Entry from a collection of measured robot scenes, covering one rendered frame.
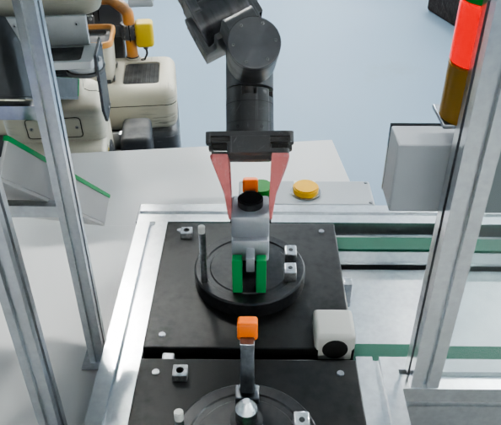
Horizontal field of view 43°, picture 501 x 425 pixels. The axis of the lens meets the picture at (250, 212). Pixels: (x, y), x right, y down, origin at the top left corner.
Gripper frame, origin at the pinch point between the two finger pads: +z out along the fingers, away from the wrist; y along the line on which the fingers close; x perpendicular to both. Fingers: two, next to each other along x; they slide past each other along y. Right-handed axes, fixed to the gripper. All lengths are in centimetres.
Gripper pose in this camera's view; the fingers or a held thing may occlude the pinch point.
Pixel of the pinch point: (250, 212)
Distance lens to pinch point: 75.0
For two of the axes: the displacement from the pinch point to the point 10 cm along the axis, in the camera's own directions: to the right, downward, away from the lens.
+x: 0.2, 0.8, 10.0
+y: 10.0, -0.1, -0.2
